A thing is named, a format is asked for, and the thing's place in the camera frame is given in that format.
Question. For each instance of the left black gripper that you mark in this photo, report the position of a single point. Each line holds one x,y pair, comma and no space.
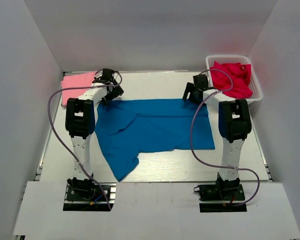
115,91

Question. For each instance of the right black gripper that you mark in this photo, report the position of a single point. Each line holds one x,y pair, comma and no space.
190,92

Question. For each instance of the crumpled red t shirt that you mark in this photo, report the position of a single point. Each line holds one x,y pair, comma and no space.
231,80

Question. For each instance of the white plastic basket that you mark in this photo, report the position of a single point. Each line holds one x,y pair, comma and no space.
254,83

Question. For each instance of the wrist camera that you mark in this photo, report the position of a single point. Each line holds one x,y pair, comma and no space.
107,75
200,81

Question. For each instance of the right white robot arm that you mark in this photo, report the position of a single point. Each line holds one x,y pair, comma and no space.
234,125

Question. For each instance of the blue polo shirt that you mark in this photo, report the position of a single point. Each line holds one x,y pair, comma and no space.
126,128

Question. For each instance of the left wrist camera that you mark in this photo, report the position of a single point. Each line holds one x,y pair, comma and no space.
107,75

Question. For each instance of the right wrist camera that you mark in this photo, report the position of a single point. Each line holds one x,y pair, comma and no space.
200,81

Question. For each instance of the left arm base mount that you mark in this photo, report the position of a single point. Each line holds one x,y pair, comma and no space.
86,196

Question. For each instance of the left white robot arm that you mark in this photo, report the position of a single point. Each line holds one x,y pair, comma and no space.
80,121

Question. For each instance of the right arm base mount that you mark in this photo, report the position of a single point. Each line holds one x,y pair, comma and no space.
221,197

